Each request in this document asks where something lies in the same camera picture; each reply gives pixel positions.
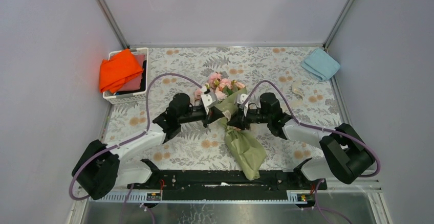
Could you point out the pink fake rose stem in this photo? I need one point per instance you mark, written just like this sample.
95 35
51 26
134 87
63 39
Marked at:
214 80

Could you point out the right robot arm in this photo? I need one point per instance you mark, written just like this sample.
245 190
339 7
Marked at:
345 156

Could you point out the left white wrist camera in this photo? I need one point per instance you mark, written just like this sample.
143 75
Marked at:
208 98

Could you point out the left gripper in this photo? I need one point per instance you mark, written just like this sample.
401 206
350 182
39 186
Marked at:
214 115

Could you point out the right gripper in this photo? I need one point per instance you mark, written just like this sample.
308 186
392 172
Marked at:
239 120

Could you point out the orange cloth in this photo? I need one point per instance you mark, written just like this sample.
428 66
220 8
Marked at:
118 70

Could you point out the peach fake rose stem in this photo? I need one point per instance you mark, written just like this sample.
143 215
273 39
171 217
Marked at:
219 94

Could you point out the brown kraft wrapping paper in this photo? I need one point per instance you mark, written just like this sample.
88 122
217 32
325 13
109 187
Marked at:
244 147

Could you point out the light blue cloth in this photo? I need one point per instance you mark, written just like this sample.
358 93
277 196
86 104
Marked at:
321 65

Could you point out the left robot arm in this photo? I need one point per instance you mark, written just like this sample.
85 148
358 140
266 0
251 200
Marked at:
103 167

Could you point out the white plastic basket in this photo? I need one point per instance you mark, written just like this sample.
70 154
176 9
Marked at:
135 95

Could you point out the fake rose stem with bud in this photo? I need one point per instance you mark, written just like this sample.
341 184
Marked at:
232 84

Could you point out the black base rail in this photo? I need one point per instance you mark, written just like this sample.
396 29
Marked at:
231 185

